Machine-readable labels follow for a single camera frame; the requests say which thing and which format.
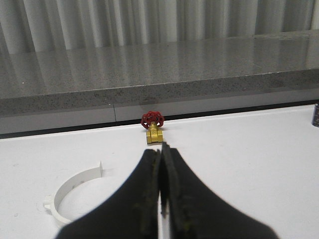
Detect black cylindrical capacitor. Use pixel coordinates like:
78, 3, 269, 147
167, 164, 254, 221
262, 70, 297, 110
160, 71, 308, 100
312, 104, 319, 127

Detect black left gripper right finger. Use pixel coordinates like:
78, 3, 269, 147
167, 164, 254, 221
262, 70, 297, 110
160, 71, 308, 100
159, 143, 277, 239

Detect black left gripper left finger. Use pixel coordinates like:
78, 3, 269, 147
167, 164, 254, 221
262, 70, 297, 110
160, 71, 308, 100
57, 149, 160, 239

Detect brass valve with red handle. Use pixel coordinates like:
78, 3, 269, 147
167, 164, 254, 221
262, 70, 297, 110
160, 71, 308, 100
141, 111, 164, 144

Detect grey stone counter ledge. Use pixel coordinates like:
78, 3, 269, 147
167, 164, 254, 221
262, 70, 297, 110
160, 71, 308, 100
0, 30, 319, 117

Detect white half-ring pipe clamp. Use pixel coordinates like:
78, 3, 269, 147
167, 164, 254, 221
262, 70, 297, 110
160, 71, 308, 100
43, 161, 103, 228

